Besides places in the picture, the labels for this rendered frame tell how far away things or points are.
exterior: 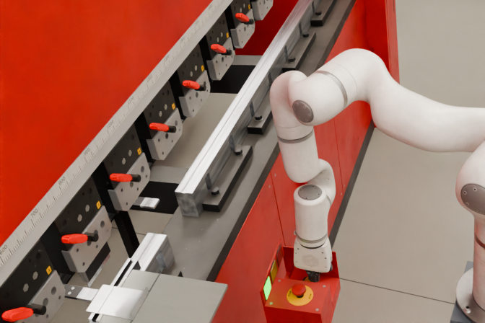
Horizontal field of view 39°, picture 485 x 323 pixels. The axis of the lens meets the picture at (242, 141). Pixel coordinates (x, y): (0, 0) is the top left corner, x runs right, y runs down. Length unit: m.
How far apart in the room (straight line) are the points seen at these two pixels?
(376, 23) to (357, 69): 2.04
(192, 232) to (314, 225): 0.41
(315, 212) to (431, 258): 1.37
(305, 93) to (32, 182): 0.56
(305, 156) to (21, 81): 0.68
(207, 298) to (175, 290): 0.09
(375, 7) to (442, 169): 0.86
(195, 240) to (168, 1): 0.68
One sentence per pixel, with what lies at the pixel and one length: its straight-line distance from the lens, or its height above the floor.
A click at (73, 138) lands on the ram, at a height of 1.45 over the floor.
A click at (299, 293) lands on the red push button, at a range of 1.85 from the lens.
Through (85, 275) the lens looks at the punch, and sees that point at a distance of 1.61.
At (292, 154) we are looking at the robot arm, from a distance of 1.62.
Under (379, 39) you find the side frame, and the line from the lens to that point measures 3.50.
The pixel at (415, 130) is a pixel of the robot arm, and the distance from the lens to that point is 1.33.
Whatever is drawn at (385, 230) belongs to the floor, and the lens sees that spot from 3.17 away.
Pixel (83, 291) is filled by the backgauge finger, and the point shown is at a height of 1.00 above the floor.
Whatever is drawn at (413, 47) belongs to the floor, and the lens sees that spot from 4.55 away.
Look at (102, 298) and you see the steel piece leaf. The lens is 1.72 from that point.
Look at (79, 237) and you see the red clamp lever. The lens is 1.44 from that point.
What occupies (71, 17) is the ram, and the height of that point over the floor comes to 1.66.
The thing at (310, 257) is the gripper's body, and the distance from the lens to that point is 1.86.
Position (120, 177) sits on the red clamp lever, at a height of 1.31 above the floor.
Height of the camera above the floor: 2.18
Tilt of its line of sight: 34 degrees down
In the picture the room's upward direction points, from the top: 12 degrees counter-clockwise
